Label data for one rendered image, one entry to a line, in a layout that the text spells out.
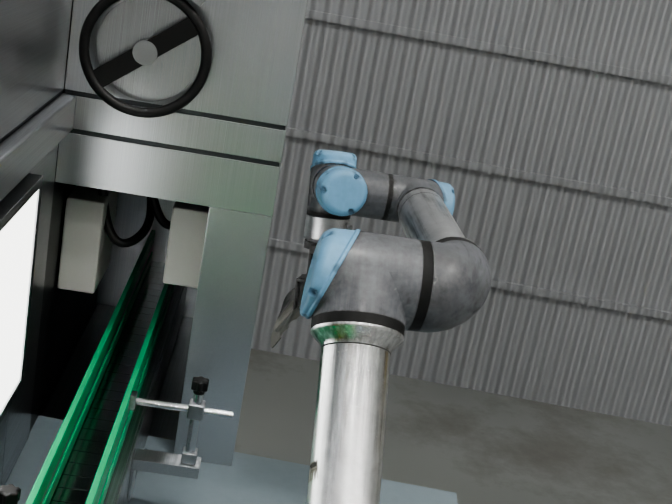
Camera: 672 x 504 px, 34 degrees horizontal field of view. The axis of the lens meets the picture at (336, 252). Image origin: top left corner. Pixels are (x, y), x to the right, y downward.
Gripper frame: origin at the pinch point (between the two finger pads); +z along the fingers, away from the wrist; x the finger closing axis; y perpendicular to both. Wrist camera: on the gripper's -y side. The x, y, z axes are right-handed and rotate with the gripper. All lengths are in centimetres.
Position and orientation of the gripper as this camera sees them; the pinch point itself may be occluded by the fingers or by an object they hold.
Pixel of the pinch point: (314, 354)
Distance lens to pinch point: 190.8
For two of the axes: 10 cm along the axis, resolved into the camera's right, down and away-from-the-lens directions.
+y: -1.4, 1.1, -9.8
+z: -1.1, 9.9, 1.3
